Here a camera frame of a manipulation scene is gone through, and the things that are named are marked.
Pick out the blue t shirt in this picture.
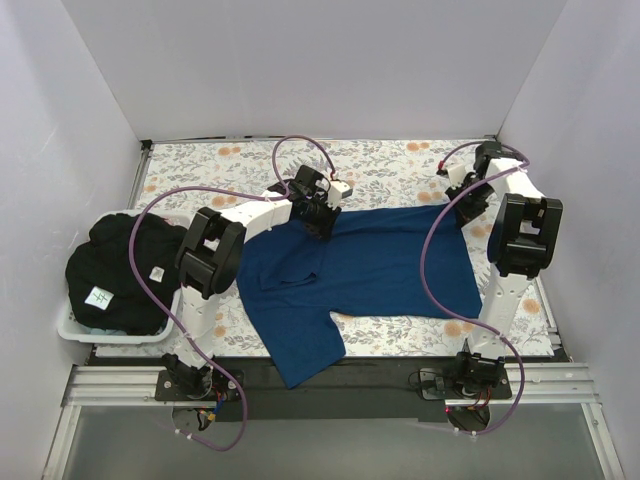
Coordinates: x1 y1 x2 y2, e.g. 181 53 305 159
236 206 482 388

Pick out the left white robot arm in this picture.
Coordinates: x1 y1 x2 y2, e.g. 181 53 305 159
162 165 353 400

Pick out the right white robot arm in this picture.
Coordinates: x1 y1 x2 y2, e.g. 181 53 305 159
438 140 563 398

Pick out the floral table cloth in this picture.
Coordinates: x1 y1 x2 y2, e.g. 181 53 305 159
94 139 556 357

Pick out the black t shirt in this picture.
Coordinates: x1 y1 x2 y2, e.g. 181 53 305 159
65 213 187 336

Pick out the white paper label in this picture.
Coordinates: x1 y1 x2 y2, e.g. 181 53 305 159
84 286 114 311

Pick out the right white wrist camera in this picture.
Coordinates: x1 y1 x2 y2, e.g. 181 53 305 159
437 161 469 189

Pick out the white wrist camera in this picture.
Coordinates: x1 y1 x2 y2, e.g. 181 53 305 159
326 180 353 209
437 161 469 189

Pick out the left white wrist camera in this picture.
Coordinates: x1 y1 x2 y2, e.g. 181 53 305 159
326 180 353 209

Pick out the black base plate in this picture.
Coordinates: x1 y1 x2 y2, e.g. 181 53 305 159
154 357 516 422

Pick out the aluminium frame rail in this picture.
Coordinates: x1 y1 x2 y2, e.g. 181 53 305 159
43 362 624 479

